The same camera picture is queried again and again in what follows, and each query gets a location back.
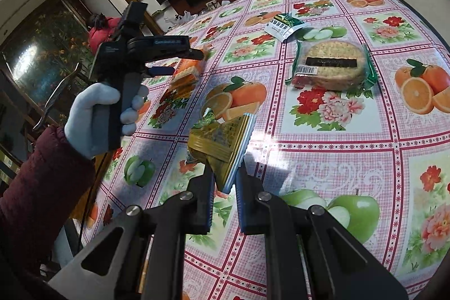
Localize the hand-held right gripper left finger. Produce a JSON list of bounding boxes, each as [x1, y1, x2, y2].
[[47, 164, 216, 300]]

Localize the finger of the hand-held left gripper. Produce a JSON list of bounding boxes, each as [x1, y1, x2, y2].
[[154, 46, 205, 62], [145, 65, 176, 76]]

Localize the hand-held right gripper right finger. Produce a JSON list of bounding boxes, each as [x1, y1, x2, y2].
[[235, 164, 410, 300]]

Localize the orange biscuit packet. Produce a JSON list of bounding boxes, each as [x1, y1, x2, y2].
[[168, 56, 206, 98]]

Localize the gold green triangular packet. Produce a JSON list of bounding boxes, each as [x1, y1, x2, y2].
[[187, 112, 254, 193]]

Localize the person's left forearm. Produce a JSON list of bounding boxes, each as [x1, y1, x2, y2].
[[0, 124, 98, 288]]

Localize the person's left hand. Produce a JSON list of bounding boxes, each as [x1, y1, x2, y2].
[[65, 81, 150, 161]]

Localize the white plastic bag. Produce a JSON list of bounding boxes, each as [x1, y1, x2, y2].
[[176, 11, 197, 24]]

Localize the dark wooden chair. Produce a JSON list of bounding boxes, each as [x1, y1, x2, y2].
[[33, 62, 85, 132]]

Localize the green white snack packet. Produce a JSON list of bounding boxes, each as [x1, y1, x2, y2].
[[264, 13, 309, 41]]

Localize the round cracker packet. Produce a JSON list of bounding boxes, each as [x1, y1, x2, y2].
[[285, 39, 379, 92]]

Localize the glossy flower wall picture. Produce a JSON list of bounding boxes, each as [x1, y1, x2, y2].
[[0, 0, 95, 111]]

